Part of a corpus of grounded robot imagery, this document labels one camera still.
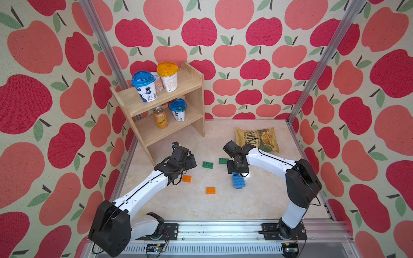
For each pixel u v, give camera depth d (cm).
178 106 86
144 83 64
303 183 49
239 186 88
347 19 72
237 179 88
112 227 40
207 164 96
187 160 68
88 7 69
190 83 79
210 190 86
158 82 72
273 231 73
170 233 75
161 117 82
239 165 75
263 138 101
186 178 90
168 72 68
